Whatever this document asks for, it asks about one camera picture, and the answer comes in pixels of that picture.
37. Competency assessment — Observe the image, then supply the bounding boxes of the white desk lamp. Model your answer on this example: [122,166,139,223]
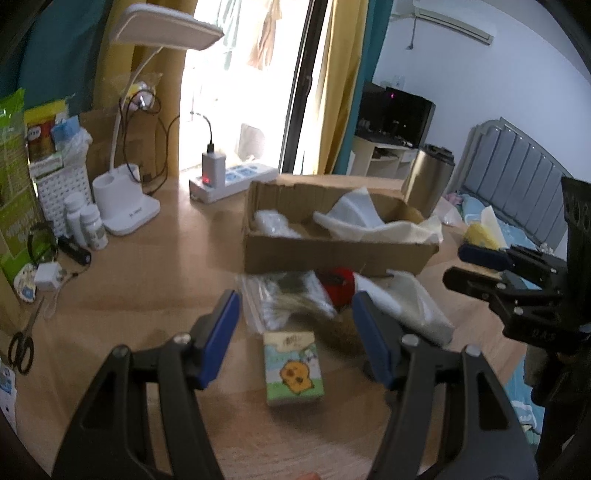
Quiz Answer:
[92,4,225,237]

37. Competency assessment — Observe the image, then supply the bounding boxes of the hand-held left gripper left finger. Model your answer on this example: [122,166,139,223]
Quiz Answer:
[51,290,242,480]

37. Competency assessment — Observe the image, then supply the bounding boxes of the brown plush toy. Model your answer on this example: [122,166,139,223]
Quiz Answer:
[318,314,370,356]

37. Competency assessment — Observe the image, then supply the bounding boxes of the yellow tissue pack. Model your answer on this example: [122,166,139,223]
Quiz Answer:
[463,205,509,252]

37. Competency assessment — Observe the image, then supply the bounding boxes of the bag of cotton swabs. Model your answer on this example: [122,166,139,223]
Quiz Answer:
[235,272,340,333]

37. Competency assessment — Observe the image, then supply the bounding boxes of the white cabinet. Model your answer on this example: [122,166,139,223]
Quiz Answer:
[351,134,419,178]

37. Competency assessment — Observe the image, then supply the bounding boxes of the white air conditioner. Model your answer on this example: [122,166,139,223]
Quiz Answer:
[412,0,497,45]

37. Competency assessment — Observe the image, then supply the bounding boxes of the cardboard box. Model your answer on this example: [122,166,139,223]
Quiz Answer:
[242,180,440,278]

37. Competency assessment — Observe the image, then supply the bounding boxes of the white power strip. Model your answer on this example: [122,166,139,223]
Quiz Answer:
[189,162,279,204]

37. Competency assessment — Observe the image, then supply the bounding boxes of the white cloth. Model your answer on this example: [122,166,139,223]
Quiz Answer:
[313,187,444,245]
[355,270,455,347]

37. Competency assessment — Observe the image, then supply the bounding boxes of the grey bed headboard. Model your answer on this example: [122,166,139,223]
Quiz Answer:
[455,117,578,252]

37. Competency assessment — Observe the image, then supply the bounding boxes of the white power adapter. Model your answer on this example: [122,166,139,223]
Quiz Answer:
[34,263,61,291]

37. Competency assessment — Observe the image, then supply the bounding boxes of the white card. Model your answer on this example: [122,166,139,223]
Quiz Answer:
[0,364,19,430]

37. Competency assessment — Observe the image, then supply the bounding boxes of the clear bag of cotton balls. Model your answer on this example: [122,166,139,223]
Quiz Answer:
[253,210,303,240]

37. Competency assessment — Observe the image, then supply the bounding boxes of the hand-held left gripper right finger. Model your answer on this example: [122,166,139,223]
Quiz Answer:
[352,291,539,480]

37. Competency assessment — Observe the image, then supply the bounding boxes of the cartoon tissue pack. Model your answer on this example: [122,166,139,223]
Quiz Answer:
[262,330,325,407]

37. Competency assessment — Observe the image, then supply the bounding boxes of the white perforated basket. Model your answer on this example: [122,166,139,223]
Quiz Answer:
[30,164,93,236]

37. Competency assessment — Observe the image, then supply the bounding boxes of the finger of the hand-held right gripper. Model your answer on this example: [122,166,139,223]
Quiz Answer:
[458,244,568,289]
[442,267,580,340]

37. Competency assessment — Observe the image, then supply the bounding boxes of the red and yellow box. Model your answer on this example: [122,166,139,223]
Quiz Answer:
[23,106,70,162]

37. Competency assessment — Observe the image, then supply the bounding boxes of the black lamp cable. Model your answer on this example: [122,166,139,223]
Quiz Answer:
[117,97,181,195]

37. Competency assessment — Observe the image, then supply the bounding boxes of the red plush ball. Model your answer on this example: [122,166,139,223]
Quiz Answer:
[321,267,357,317]

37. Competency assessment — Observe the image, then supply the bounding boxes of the green snack bag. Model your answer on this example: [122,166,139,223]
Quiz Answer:
[0,88,44,287]

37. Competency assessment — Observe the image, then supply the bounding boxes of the teal curtain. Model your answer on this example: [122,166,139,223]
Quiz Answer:
[348,0,393,139]
[0,0,112,112]

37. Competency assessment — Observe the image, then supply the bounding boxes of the blue and white packets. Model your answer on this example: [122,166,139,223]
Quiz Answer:
[51,117,88,158]

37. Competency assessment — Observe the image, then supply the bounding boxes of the white charger plug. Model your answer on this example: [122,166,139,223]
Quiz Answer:
[202,151,225,188]

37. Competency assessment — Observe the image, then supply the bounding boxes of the hanging clothes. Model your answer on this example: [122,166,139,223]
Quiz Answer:
[217,0,287,72]

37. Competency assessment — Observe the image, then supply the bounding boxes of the black television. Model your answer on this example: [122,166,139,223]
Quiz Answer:
[358,82,436,148]

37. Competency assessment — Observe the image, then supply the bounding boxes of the tall white pill bottle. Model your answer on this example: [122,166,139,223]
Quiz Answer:
[64,193,88,245]

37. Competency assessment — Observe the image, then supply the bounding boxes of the black scissors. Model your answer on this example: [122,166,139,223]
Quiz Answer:
[7,295,47,374]

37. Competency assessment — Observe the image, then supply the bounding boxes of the black door frame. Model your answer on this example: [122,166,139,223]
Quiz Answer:
[279,0,333,175]

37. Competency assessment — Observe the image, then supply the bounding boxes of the short white pill bottle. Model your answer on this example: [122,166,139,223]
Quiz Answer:
[79,204,109,251]

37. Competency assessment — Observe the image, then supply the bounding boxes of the black charger cable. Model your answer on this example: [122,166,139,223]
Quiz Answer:
[191,113,215,155]

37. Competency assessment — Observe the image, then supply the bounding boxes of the black cylinder device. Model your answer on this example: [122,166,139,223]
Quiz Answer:
[58,235,92,266]

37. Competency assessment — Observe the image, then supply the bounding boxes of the yellow curtain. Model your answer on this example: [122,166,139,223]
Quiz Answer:
[318,0,370,176]
[95,0,195,185]

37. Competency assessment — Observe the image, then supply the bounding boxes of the clear plastic bag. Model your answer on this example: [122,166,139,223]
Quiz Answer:
[436,198,465,227]

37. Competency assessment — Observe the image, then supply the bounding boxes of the steel tumbler with black lid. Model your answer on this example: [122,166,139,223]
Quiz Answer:
[401,144,455,219]

